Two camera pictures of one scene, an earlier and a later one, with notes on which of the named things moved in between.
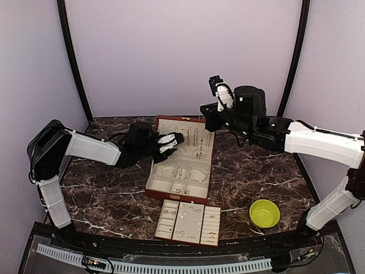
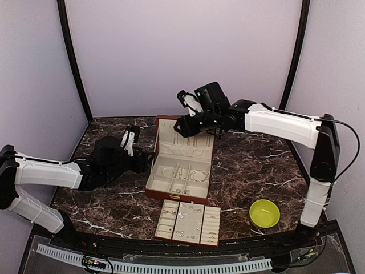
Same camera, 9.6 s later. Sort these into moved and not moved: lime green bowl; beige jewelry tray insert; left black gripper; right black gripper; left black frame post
Moved: right black gripper; left black gripper
Not moved: left black frame post; lime green bowl; beige jewelry tray insert
